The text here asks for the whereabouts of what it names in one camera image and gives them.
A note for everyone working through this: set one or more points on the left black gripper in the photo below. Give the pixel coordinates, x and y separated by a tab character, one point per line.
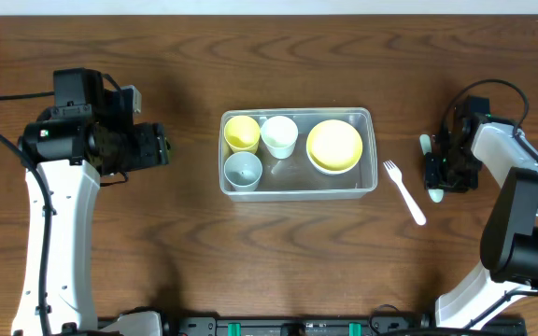
158	146

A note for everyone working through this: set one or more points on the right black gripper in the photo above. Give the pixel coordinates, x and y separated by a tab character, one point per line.
434	169

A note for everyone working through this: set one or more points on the mint green plastic spoon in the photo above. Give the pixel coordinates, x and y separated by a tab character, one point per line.
436	195

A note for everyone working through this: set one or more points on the white plastic fork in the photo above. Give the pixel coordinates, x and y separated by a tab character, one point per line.
396	176

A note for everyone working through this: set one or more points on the yellow plastic cup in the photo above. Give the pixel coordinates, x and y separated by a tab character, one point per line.
242	133

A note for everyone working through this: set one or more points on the grey plastic cup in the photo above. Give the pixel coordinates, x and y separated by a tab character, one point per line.
243	171

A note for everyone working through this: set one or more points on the yellow plastic bowl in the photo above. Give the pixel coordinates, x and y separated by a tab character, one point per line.
334	144

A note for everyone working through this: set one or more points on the white plastic bowl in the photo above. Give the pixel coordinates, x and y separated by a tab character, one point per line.
327	171

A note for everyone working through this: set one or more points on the white plastic cup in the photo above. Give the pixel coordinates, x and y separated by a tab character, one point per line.
279	134

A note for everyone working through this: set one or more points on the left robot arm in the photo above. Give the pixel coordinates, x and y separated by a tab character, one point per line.
87	134

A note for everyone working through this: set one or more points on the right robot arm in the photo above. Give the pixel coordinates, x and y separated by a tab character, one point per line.
508	267

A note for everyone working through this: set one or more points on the clear plastic container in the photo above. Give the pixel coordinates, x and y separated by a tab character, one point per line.
295	178

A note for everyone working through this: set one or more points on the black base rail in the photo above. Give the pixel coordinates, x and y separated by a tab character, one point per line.
292	326

